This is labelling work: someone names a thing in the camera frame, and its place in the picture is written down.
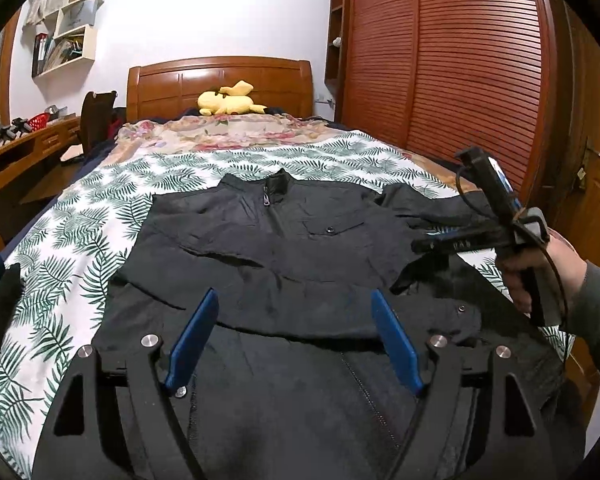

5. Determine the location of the dark chair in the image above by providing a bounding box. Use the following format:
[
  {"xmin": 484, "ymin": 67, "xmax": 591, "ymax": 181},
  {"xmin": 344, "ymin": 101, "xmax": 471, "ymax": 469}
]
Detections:
[{"xmin": 79, "ymin": 91, "xmax": 118, "ymax": 156}]

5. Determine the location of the wooden door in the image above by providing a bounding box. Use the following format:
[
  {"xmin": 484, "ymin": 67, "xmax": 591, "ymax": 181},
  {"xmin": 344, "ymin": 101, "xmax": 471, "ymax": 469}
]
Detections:
[{"xmin": 550, "ymin": 0, "xmax": 600, "ymax": 281}]

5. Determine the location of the black jacket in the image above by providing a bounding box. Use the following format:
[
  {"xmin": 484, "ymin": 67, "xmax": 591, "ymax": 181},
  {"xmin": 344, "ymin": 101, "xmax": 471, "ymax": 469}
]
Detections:
[{"xmin": 65, "ymin": 169, "xmax": 588, "ymax": 480}]

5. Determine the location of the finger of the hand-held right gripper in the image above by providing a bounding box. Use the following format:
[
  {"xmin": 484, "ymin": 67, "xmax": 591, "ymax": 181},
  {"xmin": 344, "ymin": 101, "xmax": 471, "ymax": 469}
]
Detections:
[
  {"xmin": 411, "ymin": 226, "xmax": 519, "ymax": 256},
  {"xmin": 454, "ymin": 146, "xmax": 524, "ymax": 229}
]

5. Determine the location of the person's right hand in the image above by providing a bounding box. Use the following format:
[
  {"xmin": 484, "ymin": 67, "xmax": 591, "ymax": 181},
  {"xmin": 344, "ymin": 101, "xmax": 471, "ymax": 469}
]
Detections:
[{"xmin": 495, "ymin": 229, "xmax": 589, "ymax": 322}]

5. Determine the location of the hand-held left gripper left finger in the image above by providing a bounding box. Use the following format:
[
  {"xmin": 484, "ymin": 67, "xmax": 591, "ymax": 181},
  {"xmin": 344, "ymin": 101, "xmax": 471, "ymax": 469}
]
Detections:
[{"xmin": 32, "ymin": 287, "xmax": 220, "ymax": 480}]

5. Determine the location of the green leaf print blanket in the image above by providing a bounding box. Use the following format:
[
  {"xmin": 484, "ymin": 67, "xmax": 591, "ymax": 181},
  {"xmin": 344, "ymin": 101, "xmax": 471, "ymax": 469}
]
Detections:
[{"xmin": 0, "ymin": 130, "xmax": 578, "ymax": 480}]

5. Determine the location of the white wall shelf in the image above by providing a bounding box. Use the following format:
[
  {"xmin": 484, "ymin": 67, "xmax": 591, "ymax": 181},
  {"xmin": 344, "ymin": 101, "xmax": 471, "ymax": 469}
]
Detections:
[{"xmin": 22, "ymin": 0, "xmax": 106, "ymax": 79}]

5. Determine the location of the black cable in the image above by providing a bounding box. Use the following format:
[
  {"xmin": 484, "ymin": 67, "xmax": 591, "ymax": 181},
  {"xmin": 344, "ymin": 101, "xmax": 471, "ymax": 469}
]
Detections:
[{"xmin": 455, "ymin": 162, "xmax": 567, "ymax": 323}]

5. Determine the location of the brass door handle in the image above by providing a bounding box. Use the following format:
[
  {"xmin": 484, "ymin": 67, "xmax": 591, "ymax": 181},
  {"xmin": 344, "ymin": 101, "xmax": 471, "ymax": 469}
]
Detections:
[{"xmin": 576, "ymin": 139, "xmax": 600, "ymax": 183}]

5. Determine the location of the black gadget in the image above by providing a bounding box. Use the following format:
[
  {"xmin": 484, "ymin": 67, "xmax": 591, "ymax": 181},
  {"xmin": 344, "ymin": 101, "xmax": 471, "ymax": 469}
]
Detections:
[{"xmin": 0, "ymin": 117, "xmax": 32, "ymax": 150}]

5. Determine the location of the wooden desk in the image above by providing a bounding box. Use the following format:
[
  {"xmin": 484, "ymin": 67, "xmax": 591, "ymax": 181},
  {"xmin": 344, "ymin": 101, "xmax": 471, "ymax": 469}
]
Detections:
[{"xmin": 0, "ymin": 115, "xmax": 83, "ymax": 256}]

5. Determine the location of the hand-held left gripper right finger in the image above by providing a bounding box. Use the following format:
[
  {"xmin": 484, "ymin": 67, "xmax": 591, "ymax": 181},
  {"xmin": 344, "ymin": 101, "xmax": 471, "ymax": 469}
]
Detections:
[{"xmin": 370, "ymin": 288, "xmax": 586, "ymax": 480}]

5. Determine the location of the yellow plush toy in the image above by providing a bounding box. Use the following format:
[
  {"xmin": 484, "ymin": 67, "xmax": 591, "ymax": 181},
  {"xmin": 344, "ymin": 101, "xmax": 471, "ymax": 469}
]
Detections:
[{"xmin": 196, "ymin": 80, "xmax": 268, "ymax": 117}]

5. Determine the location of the wooden slatted wardrobe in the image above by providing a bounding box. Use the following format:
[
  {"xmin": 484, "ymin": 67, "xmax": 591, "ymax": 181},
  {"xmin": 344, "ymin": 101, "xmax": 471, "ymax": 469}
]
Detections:
[{"xmin": 324, "ymin": 0, "xmax": 558, "ymax": 193}]

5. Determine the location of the floral blanket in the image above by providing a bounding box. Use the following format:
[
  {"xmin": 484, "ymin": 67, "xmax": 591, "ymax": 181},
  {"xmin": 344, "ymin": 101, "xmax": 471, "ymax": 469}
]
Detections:
[{"xmin": 97, "ymin": 112, "xmax": 353, "ymax": 168}]

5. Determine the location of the wooden bed headboard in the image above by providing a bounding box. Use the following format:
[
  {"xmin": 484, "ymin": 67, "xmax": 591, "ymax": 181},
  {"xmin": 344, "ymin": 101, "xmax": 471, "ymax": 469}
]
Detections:
[{"xmin": 126, "ymin": 56, "xmax": 314, "ymax": 123}]

